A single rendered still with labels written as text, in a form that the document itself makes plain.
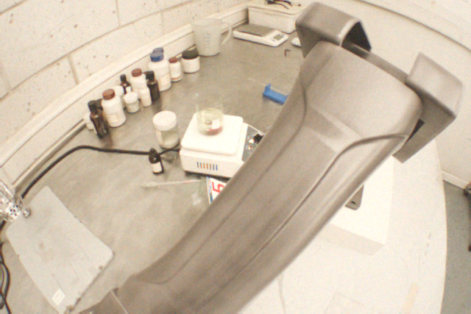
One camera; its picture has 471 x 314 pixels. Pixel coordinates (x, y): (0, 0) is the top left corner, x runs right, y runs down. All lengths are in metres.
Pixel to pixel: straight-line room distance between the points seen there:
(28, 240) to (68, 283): 0.17
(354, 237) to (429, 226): 0.27
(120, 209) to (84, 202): 0.10
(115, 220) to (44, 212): 0.21
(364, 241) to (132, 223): 0.47
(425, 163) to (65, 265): 0.99
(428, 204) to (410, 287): 0.26
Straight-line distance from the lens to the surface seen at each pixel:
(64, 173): 0.72
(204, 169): 0.55
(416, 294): 0.60
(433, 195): 0.77
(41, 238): 0.63
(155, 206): 0.54
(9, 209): 0.49
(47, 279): 0.58
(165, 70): 0.85
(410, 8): 1.74
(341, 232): 0.48
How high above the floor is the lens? 1.35
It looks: 43 degrees down
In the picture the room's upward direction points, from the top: 2 degrees clockwise
